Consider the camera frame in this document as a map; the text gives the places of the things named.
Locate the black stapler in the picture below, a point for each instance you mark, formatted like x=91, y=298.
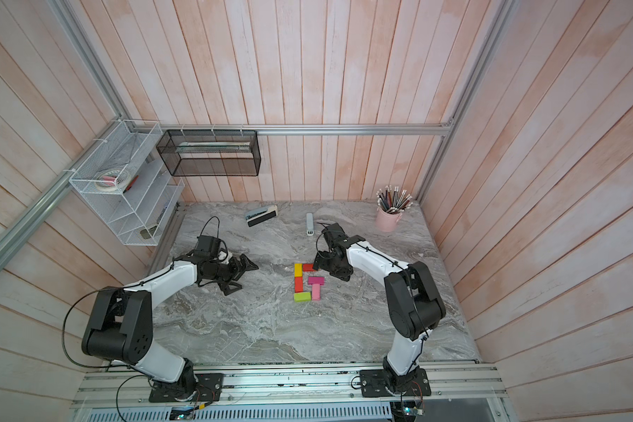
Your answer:
x=261, y=215

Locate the magenta block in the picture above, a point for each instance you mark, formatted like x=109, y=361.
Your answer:
x=316, y=280

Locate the white wire shelf rack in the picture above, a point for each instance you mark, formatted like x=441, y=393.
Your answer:
x=139, y=215

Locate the tape roll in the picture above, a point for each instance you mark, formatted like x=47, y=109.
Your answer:
x=113, y=180

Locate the lime green block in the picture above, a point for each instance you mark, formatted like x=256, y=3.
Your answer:
x=302, y=297

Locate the black mesh basket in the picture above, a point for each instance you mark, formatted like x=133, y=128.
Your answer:
x=210, y=152

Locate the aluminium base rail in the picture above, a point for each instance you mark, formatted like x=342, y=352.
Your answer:
x=296, y=384

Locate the light pink block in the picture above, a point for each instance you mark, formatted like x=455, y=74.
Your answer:
x=316, y=292

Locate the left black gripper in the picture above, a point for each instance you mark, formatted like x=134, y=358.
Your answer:
x=237, y=271

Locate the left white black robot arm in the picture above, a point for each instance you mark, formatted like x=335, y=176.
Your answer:
x=120, y=328

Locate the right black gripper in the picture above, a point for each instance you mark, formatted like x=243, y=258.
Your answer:
x=322, y=262

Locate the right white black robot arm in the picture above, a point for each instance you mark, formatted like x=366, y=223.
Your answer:
x=415, y=307

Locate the pink pencil cup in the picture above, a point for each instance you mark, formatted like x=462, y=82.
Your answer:
x=386, y=222

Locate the bundle of pencils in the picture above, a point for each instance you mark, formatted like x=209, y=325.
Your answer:
x=393, y=200

